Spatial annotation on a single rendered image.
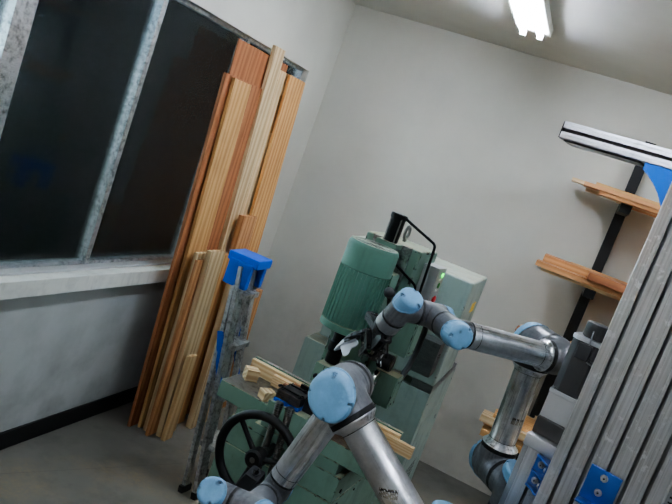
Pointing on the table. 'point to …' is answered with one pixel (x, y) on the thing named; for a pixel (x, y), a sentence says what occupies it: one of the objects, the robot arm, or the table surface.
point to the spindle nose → (333, 349)
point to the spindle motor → (358, 285)
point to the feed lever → (388, 344)
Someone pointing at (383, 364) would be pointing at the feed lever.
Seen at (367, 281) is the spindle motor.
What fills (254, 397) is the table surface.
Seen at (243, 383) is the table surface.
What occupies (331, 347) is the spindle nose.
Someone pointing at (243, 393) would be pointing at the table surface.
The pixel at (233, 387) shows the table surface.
